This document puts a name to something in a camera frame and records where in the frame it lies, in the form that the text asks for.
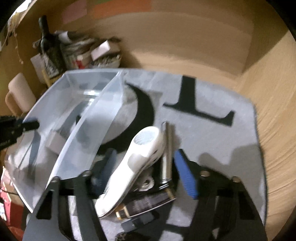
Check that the dark wine bottle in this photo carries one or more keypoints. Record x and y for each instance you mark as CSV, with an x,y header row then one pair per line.
x,y
50,51

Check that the white bowl of trinkets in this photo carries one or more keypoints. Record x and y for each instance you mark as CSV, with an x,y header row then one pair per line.
x,y
111,61

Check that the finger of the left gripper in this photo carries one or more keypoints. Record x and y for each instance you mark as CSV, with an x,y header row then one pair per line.
x,y
13,127

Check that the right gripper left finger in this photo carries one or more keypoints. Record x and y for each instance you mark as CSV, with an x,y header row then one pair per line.
x,y
51,220

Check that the silver metal tube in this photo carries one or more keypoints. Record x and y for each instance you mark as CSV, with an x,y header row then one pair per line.
x,y
167,157

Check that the white handwritten note paper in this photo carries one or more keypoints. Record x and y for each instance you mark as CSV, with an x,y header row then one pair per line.
x,y
38,65

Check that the clear plastic storage bin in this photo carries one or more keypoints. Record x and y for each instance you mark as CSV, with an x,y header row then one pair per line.
x,y
81,106

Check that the cream cylindrical speaker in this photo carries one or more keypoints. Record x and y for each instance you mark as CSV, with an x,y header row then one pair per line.
x,y
20,98

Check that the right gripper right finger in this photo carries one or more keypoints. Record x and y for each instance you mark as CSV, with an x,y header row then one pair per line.
x,y
225,210

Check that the grey rug with letters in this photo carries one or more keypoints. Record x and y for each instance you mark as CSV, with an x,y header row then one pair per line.
x,y
215,127

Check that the white handheld massager device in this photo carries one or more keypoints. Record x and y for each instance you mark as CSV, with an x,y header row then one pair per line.
x,y
144,150

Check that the white charger plug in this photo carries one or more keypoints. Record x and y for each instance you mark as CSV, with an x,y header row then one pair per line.
x,y
55,142

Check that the stack of books papers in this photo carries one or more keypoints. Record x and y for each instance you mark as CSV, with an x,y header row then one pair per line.
x,y
74,44

